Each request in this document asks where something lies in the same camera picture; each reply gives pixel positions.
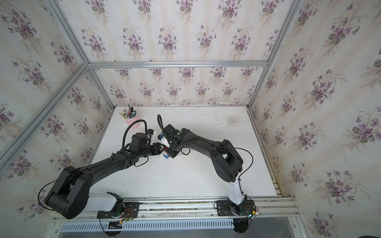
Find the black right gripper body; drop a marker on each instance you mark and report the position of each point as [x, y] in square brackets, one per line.
[171, 152]

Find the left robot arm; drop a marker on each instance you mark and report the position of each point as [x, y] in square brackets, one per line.
[70, 194]

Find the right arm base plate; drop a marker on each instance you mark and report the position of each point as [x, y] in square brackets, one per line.
[228, 208]

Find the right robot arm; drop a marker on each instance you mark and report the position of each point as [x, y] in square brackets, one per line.
[227, 162]

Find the aluminium rail frame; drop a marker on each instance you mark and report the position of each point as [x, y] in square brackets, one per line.
[207, 208]

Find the pink pen cup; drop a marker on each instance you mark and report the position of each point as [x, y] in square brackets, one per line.
[132, 122]

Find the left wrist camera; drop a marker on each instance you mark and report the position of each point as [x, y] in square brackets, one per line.
[149, 135]

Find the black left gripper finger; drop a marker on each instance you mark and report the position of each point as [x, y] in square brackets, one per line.
[158, 146]
[157, 152]

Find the pens in cup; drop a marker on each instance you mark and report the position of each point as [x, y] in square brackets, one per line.
[128, 113]

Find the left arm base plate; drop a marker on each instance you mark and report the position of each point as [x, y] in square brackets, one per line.
[127, 210]

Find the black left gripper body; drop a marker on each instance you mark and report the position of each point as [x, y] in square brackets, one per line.
[147, 150]

